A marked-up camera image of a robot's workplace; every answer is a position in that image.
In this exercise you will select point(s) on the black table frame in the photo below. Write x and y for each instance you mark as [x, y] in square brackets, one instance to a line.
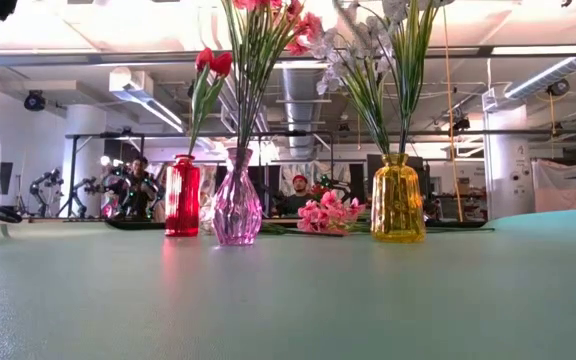
[133, 225]

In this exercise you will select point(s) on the plain white pillar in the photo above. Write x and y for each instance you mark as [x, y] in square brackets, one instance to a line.
[85, 150]

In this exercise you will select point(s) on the person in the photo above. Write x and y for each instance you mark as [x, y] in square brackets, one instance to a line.
[140, 187]
[298, 197]

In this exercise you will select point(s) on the black ceiling spotlight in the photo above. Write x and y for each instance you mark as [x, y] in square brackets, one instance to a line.
[559, 87]
[34, 101]

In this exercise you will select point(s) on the green table mat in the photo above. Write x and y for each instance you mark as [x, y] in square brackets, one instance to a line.
[288, 300]

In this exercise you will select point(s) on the white leaf-pattern cloth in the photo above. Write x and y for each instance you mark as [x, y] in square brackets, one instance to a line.
[288, 172]

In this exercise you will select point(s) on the slanted silver duct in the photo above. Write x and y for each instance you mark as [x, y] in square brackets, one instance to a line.
[543, 80]

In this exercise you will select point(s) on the pink artificial flower bunch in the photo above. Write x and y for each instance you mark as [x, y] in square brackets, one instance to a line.
[245, 75]
[328, 215]
[280, 65]

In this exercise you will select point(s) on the pink faceted glass vase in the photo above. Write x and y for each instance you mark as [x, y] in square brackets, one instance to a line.
[238, 210]

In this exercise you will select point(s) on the pale pink cloth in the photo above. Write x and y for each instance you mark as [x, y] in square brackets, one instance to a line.
[563, 180]

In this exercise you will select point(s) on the black metal rig frame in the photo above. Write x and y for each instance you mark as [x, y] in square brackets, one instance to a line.
[178, 135]

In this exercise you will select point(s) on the white pillar with sticker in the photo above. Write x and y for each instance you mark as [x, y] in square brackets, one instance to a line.
[508, 170]

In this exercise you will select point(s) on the red ribbed glass vase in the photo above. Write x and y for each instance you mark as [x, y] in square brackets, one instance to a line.
[183, 200]

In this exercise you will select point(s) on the black background screen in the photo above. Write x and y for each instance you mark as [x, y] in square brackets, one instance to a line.
[418, 162]

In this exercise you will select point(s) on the silver round ventilation duct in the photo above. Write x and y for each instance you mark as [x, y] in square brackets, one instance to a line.
[303, 115]

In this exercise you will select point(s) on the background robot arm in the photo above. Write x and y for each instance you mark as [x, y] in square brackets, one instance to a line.
[45, 187]

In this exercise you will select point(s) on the yellow ribbed glass vase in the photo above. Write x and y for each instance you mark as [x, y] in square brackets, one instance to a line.
[398, 205]

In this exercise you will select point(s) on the white ceiling duct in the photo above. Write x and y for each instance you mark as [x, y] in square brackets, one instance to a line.
[133, 90]

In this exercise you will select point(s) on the grey ceiling beam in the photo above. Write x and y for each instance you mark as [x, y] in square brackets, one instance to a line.
[118, 56]

